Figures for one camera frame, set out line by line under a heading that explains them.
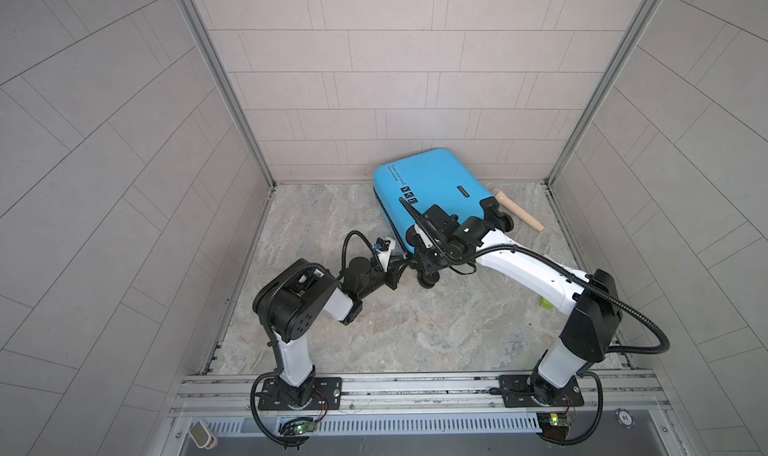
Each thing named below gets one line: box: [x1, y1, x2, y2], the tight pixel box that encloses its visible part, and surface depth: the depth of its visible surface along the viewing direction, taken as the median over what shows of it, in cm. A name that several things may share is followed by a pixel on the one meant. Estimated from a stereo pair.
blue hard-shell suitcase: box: [373, 148, 514, 253], surface depth 91 cm
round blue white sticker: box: [615, 408, 636, 429], surface depth 69 cm
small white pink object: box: [189, 420, 218, 450], surface depth 64 cm
